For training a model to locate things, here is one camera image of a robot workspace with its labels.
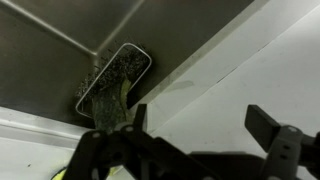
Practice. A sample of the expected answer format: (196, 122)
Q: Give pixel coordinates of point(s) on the stainless steel sink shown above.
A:
(50, 66)

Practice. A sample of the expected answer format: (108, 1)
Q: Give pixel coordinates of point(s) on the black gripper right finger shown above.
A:
(290, 150)

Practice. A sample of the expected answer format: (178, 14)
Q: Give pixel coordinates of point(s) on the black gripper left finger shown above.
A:
(133, 156)

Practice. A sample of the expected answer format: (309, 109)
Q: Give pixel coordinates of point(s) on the dark green scrub sponge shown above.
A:
(108, 106)

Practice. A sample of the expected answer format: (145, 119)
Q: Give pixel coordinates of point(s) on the yellow sponge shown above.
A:
(60, 174)

